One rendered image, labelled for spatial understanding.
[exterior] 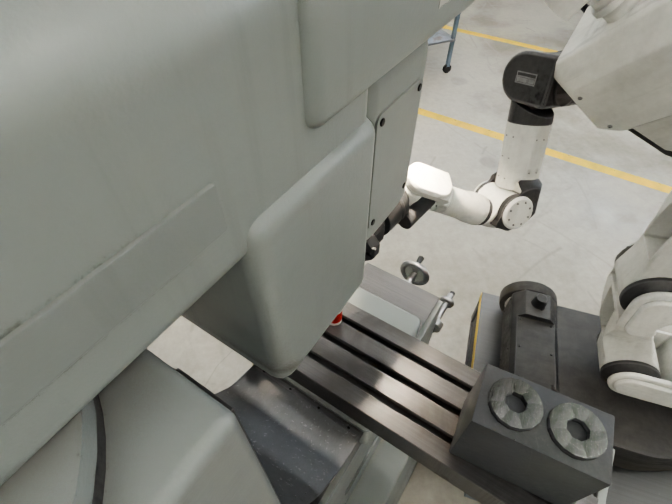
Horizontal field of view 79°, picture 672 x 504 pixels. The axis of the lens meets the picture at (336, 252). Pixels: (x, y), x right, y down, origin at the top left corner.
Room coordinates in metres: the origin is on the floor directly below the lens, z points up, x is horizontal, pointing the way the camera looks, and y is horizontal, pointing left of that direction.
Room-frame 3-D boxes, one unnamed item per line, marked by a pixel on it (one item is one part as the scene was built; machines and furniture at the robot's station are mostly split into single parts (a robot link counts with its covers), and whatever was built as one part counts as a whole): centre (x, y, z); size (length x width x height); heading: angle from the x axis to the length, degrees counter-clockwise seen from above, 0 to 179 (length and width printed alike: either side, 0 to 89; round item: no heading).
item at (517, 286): (0.89, -0.73, 0.50); 0.20 x 0.05 x 0.20; 72
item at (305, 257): (0.34, 0.11, 1.47); 0.24 x 0.19 x 0.26; 57
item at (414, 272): (0.92, -0.27, 0.60); 0.16 x 0.12 x 0.12; 147
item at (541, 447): (0.25, -0.35, 1.00); 0.22 x 0.12 x 0.20; 63
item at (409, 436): (0.50, -0.01, 0.86); 1.24 x 0.23 x 0.08; 57
